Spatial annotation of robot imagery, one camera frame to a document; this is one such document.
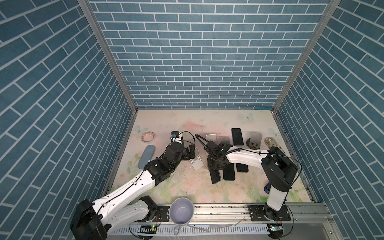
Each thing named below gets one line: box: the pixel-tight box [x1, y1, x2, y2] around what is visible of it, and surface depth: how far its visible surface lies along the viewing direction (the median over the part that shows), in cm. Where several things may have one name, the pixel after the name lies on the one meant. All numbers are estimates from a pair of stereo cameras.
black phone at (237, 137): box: [231, 128, 244, 146], surface depth 107 cm
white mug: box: [169, 197, 194, 236], surface depth 74 cm
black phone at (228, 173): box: [222, 163, 236, 181], surface depth 88 cm
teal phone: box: [209, 169, 221, 184], surface depth 86 cm
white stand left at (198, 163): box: [189, 147, 204, 171], surface depth 91 cm
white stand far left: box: [216, 136, 231, 145], surface depth 96 cm
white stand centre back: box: [205, 134, 217, 144], surface depth 93 cm
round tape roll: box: [141, 131, 155, 142], surface depth 106 cm
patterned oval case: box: [264, 136, 282, 150], surface depth 101 cm
